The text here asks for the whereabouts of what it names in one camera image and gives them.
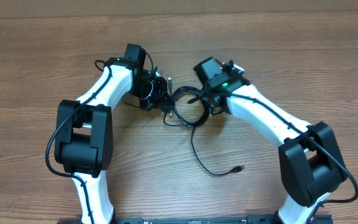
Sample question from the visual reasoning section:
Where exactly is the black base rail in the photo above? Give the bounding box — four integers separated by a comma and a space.
57, 213, 334, 224

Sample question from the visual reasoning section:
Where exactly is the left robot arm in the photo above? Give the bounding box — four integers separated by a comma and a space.
45, 44, 170, 223

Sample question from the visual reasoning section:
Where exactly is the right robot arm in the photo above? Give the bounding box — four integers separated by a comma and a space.
193, 57, 348, 223

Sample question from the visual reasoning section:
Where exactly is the black usb cable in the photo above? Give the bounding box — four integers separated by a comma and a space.
160, 77, 246, 178

